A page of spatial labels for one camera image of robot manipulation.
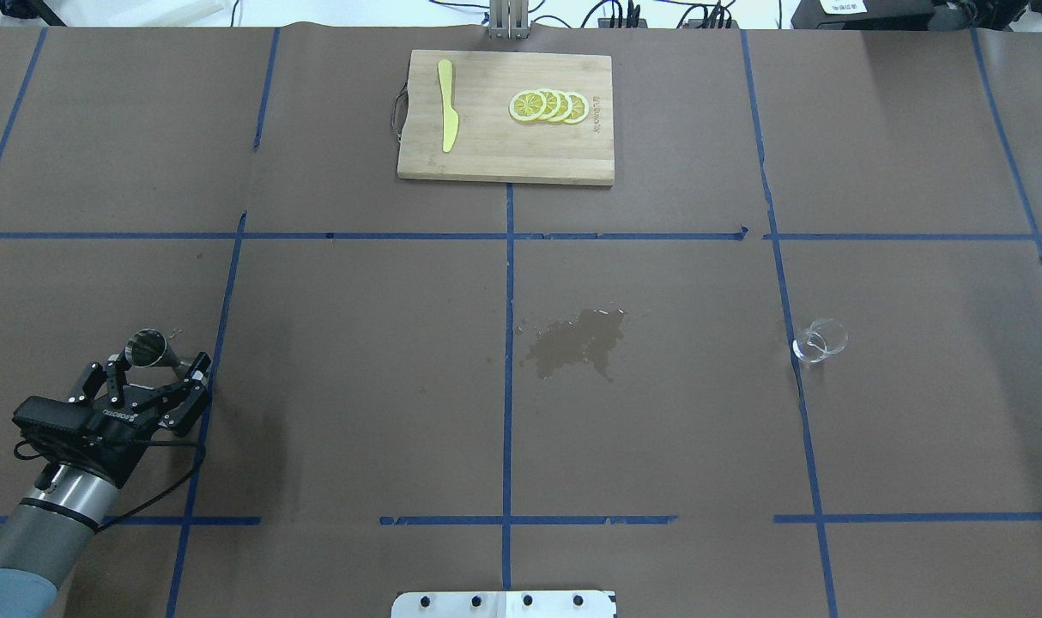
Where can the black box on table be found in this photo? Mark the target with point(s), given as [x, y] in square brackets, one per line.
[864, 15]

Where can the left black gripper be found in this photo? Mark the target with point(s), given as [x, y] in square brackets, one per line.
[116, 444]

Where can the yellow plastic knife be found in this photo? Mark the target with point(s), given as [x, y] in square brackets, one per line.
[450, 117]

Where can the aluminium frame post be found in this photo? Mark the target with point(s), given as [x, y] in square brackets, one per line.
[508, 19]

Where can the lemon slice four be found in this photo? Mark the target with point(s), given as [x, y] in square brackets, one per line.
[580, 109]

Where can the lemon slice three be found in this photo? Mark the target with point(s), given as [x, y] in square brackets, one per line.
[565, 107]

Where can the clear glass shaker cup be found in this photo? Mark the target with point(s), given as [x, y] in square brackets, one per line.
[822, 339]

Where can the wooden cutting board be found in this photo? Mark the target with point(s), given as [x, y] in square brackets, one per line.
[490, 145]

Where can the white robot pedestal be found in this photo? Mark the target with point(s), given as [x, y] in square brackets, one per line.
[532, 603]

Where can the lemon slice one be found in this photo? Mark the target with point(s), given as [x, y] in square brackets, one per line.
[527, 106]

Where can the steel measuring jigger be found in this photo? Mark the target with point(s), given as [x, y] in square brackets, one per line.
[149, 348]

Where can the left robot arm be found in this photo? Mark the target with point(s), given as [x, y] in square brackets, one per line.
[44, 537]

